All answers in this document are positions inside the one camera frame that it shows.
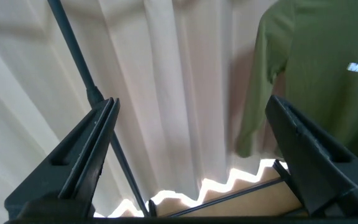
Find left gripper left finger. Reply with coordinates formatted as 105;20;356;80
4;97;121;220

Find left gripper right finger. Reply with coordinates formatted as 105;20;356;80
264;94;358;218

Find green printed t-shirt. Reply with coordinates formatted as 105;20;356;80
234;0;358;171

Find black clothes rack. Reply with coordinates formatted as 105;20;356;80
46;0;309;218

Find beige curtain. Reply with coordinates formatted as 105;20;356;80
0;0;283;218

